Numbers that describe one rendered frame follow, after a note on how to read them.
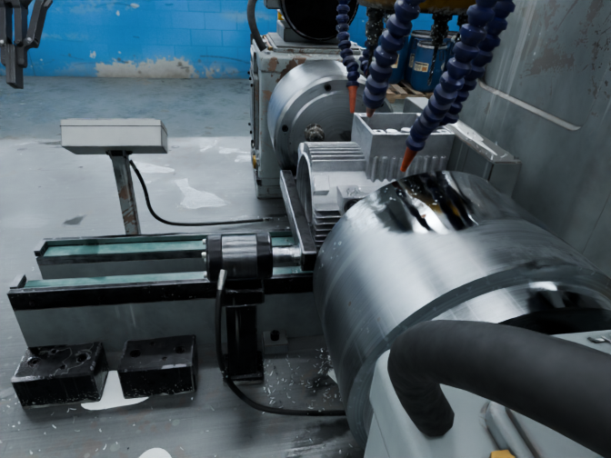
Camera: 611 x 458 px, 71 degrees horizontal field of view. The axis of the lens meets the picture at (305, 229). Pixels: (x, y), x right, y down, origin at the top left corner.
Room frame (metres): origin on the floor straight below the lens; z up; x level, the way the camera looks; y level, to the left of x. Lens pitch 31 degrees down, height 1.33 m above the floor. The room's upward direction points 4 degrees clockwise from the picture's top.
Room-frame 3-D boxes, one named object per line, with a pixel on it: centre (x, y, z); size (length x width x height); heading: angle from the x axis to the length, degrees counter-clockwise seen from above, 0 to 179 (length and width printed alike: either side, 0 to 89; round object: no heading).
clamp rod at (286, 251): (0.45, 0.04, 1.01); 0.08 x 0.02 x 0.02; 101
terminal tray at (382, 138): (0.63, -0.13, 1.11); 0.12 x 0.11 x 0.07; 101
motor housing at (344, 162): (0.62, -0.09, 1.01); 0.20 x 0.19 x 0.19; 101
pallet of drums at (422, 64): (5.68, -1.37, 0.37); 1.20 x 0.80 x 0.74; 98
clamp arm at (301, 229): (0.57, 0.02, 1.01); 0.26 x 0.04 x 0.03; 11
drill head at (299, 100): (0.96, -0.02, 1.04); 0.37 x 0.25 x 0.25; 11
